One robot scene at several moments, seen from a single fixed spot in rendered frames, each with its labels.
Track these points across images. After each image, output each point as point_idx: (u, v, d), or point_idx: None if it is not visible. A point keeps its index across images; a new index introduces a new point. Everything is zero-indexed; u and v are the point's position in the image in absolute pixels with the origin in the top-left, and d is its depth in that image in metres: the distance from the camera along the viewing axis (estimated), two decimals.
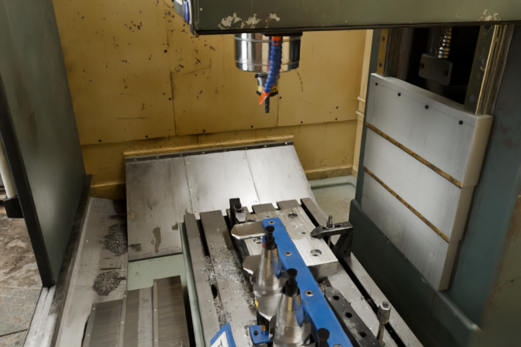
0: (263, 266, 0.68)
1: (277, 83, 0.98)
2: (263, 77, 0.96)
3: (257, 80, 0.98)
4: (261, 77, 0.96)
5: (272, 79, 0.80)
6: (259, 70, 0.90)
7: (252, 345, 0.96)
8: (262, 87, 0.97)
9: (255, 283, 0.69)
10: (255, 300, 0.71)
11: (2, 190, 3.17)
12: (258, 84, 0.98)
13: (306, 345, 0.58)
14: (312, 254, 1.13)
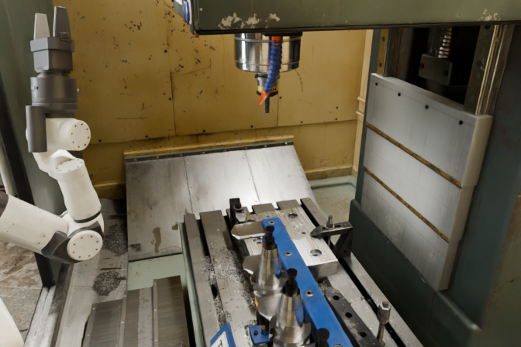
0: (263, 266, 0.68)
1: (277, 83, 0.98)
2: (263, 77, 0.96)
3: (257, 80, 0.98)
4: (261, 77, 0.96)
5: (272, 79, 0.80)
6: (259, 70, 0.90)
7: (252, 345, 0.96)
8: (262, 87, 0.97)
9: (255, 283, 0.69)
10: (255, 300, 0.71)
11: (2, 190, 3.17)
12: (258, 84, 0.98)
13: (306, 345, 0.58)
14: (312, 254, 1.13)
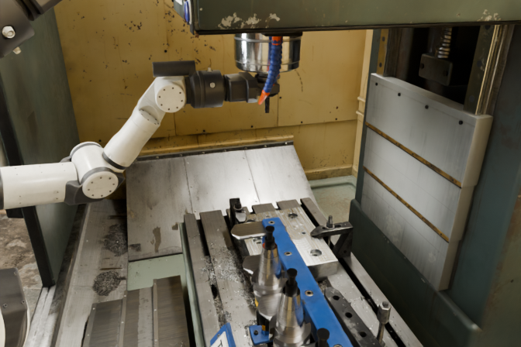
0: (263, 266, 0.68)
1: (277, 83, 0.98)
2: (263, 77, 0.96)
3: (257, 80, 0.98)
4: (261, 77, 0.96)
5: (272, 79, 0.80)
6: (259, 70, 0.90)
7: (252, 345, 0.96)
8: None
9: (255, 283, 0.69)
10: (255, 300, 0.71)
11: None
12: None
13: (306, 345, 0.58)
14: (312, 254, 1.13)
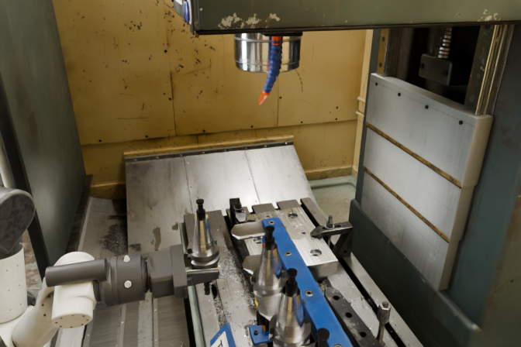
0: (263, 266, 0.68)
1: (216, 265, 0.78)
2: (197, 263, 0.75)
3: None
4: (194, 262, 0.76)
5: (272, 79, 0.80)
6: (259, 70, 0.90)
7: (252, 345, 0.96)
8: None
9: (255, 283, 0.69)
10: (255, 300, 0.71)
11: None
12: (192, 267, 0.78)
13: (306, 345, 0.58)
14: (312, 254, 1.13)
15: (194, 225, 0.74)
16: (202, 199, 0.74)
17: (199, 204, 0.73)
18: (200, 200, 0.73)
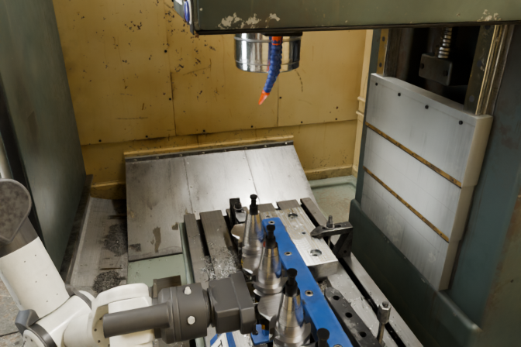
0: (263, 264, 0.67)
1: None
2: None
3: None
4: (246, 255, 0.78)
5: (272, 79, 0.80)
6: (259, 70, 0.90)
7: (252, 345, 0.96)
8: None
9: (255, 281, 0.69)
10: (255, 300, 0.71)
11: None
12: (243, 261, 0.80)
13: (306, 345, 0.58)
14: (312, 254, 1.13)
15: (247, 219, 0.77)
16: (256, 194, 0.76)
17: (253, 198, 0.75)
18: (253, 196, 0.76)
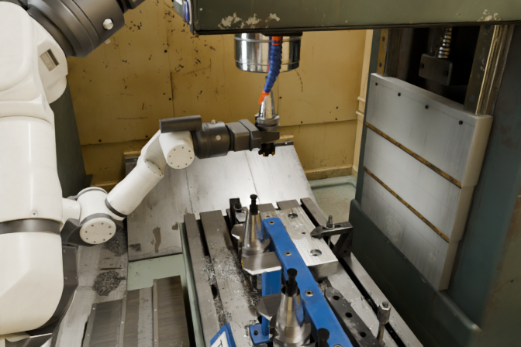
0: (263, 104, 1.00)
1: None
2: None
3: None
4: (246, 255, 0.78)
5: (272, 79, 0.80)
6: (259, 70, 0.90)
7: (252, 345, 0.96)
8: None
9: (258, 118, 1.01)
10: None
11: None
12: (243, 261, 0.80)
13: (306, 345, 0.58)
14: (312, 254, 1.13)
15: (247, 219, 0.77)
16: (256, 194, 0.76)
17: (253, 198, 0.75)
18: (253, 196, 0.76)
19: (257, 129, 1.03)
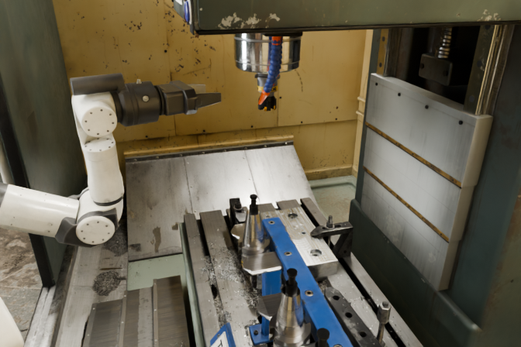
0: None
1: None
2: None
3: None
4: (246, 255, 0.78)
5: (272, 79, 0.80)
6: (259, 70, 0.90)
7: (252, 345, 0.96)
8: None
9: None
10: (258, 87, 0.98)
11: None
12: (243, 261, 0.80)
13: (306, 345, 0.58)
14: (312, 254, 1.13)
15: (247, 219, 0.77)
16: (256, 194, 0.76)
17: (253, 198, 0.75)
18: (253, 196, 0.76)
19: (258, 82, 0.98)
